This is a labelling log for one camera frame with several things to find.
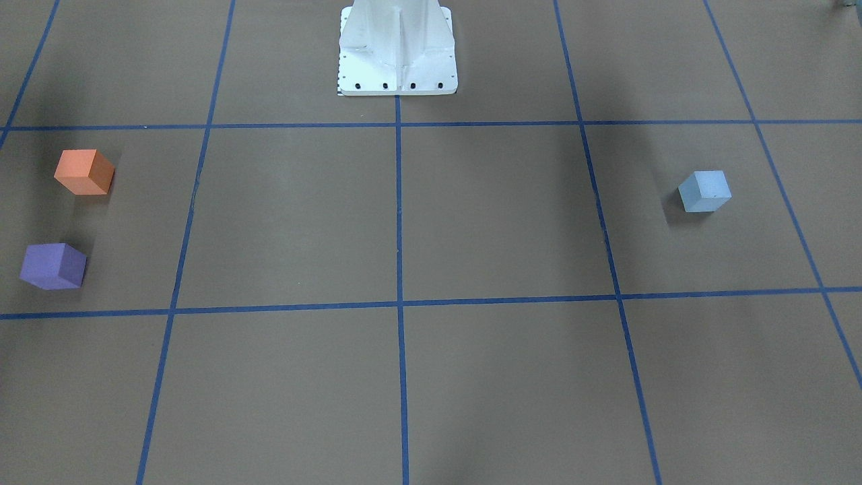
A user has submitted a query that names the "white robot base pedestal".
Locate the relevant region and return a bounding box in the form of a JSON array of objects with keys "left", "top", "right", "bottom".
[{"left": 337, "top": 1, "right": 459, "bottom": 96}]

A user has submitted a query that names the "orange foam block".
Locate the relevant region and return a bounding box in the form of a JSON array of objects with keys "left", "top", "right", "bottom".
[{"left": 53, "top": 150, "right": 116, "bottom": 196}]

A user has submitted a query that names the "light blue foam block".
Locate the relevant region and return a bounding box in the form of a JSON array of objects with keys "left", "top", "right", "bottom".
[{"left": 677, "top": 170, "right": 732, "bottom": 213}]

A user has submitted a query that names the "purple foam block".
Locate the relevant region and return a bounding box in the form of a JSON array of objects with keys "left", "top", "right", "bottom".
[{"left": 20, "top": 243, "right": 88, "bottom": 290}]

